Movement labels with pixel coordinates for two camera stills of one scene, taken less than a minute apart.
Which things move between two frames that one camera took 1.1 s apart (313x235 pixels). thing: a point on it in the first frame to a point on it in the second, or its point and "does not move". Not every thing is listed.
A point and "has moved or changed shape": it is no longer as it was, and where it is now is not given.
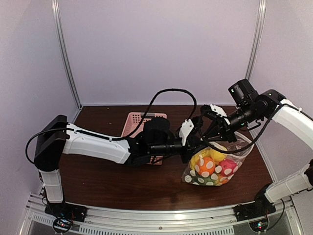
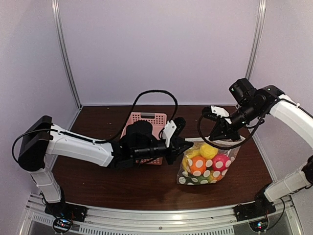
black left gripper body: [190, 149] to [173, 148]
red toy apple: [227, 168] to [219, 162]
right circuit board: [259, 226] does not move
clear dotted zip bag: [215, 163] has moved or changed shape
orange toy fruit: [206, 166] to [197, 165]
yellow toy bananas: [196, 158] has moved or changed shape
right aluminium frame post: [257, 40] does not move
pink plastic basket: [132, 121] does not move
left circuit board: [61, 225] does not move
